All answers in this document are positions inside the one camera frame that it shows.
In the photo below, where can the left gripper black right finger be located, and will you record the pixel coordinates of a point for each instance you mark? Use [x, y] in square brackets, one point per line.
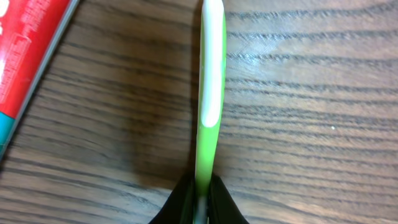
[221, 206]

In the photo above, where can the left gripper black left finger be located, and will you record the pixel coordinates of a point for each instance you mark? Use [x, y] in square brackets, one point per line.
[178, 209]

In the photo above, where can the green white toothbrush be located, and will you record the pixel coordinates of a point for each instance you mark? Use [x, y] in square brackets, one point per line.
[210, 100]

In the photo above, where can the red white toothpaste tube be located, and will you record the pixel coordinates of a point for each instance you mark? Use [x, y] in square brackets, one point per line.
[30, 32]

